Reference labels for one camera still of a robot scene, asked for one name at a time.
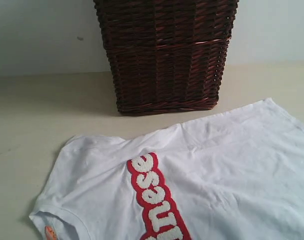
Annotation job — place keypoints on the white t-shirt with red lettering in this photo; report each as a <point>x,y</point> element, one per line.
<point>237,175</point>

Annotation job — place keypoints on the dark brown wicker basket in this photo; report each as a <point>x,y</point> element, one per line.
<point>166,55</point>

